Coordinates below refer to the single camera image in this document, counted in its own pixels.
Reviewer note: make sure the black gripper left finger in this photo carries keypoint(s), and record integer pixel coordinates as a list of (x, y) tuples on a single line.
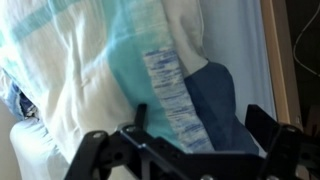
[(96, 150)]

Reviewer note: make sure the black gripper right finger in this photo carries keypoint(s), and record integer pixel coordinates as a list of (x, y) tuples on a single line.
[(286, 146)]

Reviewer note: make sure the blue checked blanket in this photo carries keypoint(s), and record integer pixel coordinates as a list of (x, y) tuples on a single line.
[(100, 66)]

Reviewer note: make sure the light wooden bed frame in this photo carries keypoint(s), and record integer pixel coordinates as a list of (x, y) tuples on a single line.
[(278, 60)]

